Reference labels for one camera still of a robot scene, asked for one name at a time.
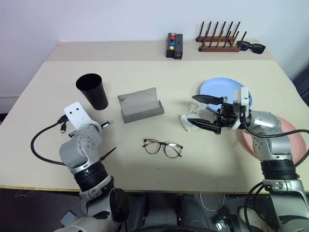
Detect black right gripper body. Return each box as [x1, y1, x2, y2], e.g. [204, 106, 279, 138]
[212, 96, 239, 128]

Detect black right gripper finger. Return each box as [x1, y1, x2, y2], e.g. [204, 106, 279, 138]
[187, 118, 222, 135]
[192, 94, 222, 106]

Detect tortoiseshell frame eyeglasses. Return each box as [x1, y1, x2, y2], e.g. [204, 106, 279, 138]
[141, 138, 183, 159]

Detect pink plate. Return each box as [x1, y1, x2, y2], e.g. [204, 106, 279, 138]
[236, 115, 307, 166]

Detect grey glasses case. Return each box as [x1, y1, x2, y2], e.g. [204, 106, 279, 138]
[117, 87, 165, 124]

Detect black plastic cup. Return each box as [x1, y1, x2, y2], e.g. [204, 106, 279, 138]
[75, 73, 109, 111]

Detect blue plate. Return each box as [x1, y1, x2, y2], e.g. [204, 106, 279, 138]
[199, 77, 254, 114]

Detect crumpled white tissue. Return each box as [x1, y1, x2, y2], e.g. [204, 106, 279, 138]
[181, 100, 208, 132]

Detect wooden plate rack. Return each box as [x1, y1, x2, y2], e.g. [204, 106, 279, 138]
[195, 21, 247, 53]

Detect plain black box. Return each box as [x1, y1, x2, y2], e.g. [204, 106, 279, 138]
[173, 33, 184, 60]

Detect black box with coloured buttons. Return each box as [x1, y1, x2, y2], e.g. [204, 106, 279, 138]
[165, 32, 177, 58]

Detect black sunglasses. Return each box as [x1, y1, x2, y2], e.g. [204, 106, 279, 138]
[236, 40, 266, 55]

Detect black textured object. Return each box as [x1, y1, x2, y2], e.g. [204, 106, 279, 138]
[292, 67, 309, 107]

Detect dark grey rounded shape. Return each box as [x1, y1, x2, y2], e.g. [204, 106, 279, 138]
[177, 194, 211, 229]
[125, 193, 149, 229]

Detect black metal floor device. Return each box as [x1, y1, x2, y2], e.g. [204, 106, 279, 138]
[213, 214, 239, 232]

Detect black zip tie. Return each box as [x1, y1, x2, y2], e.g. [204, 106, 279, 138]
[100, 146, 117, 161]

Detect white shoe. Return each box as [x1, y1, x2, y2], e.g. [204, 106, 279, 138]
[238, 206, 266, 232]

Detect small grey square pad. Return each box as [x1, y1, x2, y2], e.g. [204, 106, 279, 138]
[60, 211, 77, 227]

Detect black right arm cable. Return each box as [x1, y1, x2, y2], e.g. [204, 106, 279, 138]
[240, 113, 309, 232]

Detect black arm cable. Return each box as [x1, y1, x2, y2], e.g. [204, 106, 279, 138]
[240, 113, 309, 232]
[30, 115, 70, 166]

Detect white floor cable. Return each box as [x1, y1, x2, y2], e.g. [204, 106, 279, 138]
[199, 193, 225, 211]

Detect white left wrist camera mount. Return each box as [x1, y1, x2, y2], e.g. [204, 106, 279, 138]
[64, 101, 102, 132]

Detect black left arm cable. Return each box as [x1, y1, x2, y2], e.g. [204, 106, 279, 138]
[30, 115, 70, 166]

